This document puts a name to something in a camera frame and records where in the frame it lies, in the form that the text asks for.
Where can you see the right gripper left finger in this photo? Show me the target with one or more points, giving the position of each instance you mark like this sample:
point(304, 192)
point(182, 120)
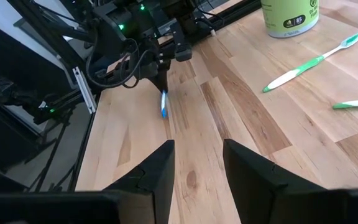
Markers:
point(158, 174)

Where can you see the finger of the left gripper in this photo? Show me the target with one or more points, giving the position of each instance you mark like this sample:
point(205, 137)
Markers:
point(159, 79)
point(167, 74)

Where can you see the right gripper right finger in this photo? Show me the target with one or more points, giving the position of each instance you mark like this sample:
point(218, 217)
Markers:
point(253, 177)

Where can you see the blue white toothbrush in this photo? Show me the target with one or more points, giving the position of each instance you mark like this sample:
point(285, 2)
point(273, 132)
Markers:
point(164, 109)

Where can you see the green white toothbrush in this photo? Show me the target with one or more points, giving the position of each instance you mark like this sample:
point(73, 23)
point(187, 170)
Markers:
point(306, 67)
point(356, 103)

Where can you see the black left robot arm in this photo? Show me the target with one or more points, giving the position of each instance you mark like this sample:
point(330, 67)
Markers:
point(110, 34)

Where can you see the green disinfecting wipes canister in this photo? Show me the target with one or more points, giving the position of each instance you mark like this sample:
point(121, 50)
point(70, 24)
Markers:
point(291, 18)

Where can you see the silver bracket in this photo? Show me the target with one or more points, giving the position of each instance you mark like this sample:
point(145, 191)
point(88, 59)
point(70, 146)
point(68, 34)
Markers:
point(84, 90)

